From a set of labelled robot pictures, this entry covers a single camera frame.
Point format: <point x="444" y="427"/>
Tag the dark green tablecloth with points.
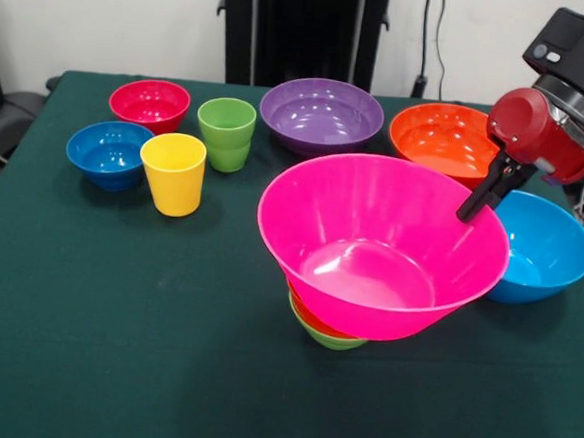
<point x="113" y="342"/>

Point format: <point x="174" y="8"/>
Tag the small crimson bowl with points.
<point x="149" y="104"/>

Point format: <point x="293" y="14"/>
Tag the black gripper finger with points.
<point x="484" y="192"/>
<point x="515" y="182"/>

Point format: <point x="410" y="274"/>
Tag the small dark blue bowl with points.
<point x="106" y="151"/>

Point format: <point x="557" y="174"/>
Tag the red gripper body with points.
<point x="529" y="128"/>

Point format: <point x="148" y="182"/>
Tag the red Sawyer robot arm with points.
<point x="583" y="64"/>

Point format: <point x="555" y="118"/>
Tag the light blue bowl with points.
<point x="545" y="252"/>

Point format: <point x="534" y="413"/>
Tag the purple bowl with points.
<point x="322" y="111"/>

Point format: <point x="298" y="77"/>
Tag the large pink bowl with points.
<point x="382" y="225"/>

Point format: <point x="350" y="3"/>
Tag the large orange bowl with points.
<point x="438" y="134"/>

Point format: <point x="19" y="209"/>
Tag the small orange bowl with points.
<point x="310" y="318"/>

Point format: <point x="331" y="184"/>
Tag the green cup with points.
<point x="225" y="139"/>

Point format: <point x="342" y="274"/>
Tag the small green bowl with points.
<point x="333" y="343"/>

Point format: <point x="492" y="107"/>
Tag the yellow cup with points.
<point x="174" y="181"/>

